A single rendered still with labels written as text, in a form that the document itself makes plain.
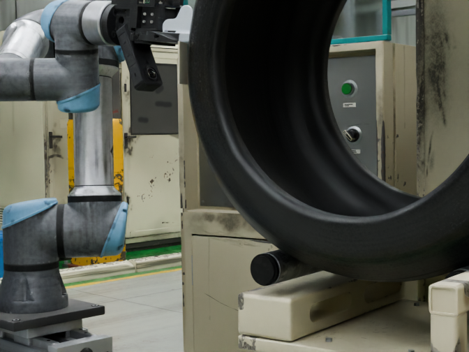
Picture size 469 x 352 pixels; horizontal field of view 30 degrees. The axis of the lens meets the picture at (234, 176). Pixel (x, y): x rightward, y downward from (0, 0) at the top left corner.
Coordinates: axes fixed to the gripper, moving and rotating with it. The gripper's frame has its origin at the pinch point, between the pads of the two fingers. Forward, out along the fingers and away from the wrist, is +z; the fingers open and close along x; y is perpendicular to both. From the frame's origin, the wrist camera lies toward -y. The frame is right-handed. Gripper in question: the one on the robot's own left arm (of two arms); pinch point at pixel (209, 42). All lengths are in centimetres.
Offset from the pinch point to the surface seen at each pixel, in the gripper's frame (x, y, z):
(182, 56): -10.8, -2.6, 3.9
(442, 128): 26.8, -10.5, 28.3
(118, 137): 407, -67, -404
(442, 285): -60, -15, 66
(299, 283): 0.8, -34.1, 19.6
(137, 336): 234, -149, -217
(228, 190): -10.9, -20.4, 14.0
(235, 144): -12.1, -13.9, 15.4
